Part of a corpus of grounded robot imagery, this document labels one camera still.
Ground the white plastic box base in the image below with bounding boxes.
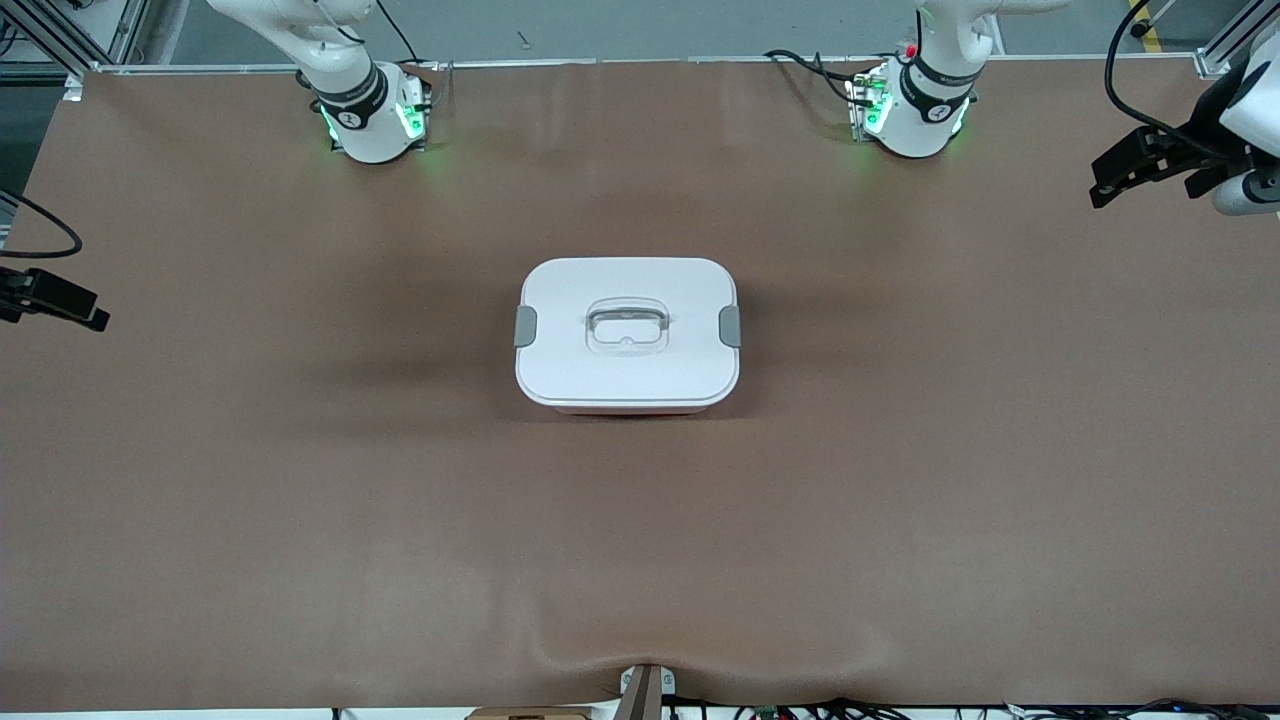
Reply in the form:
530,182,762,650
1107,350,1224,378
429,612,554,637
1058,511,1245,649
520,395,739,417

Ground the aluminium table edge rail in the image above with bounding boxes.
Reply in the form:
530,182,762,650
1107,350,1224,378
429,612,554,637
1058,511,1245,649
90,53,1201,77

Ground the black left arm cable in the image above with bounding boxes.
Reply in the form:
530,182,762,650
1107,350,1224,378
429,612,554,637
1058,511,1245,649
1103,0,1226,161

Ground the camera mount post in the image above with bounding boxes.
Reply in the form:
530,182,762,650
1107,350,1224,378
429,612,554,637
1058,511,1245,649
618,663,677,720

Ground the black cable bundle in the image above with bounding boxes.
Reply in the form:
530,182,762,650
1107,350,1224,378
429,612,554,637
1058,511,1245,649
1000,697,1280,720
665,697,911,720

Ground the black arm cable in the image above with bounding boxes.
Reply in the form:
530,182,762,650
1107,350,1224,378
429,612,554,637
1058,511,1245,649
1103,0,1226,161
0,188,83,261

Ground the black base cable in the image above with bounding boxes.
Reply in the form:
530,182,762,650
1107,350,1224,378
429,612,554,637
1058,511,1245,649
375,0,426,66
812,55,866,107
763,48,863,83

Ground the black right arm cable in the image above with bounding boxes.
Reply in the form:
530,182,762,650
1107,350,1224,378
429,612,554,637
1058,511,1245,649
0,188,83,261

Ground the metal base connector plate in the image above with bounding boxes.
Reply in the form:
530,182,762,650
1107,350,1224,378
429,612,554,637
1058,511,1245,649
846,60,891,141
398,62,434,143

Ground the aluminium frame strut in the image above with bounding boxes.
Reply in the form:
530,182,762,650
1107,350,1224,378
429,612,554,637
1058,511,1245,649
1195,0,1280,81
0,0,151,79

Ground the brown table mat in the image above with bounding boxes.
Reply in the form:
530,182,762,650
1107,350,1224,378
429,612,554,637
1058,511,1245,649
0,58,1280,713

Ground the grey lid handle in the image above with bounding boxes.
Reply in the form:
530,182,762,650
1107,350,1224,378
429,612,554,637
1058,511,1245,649
586,303,669,335

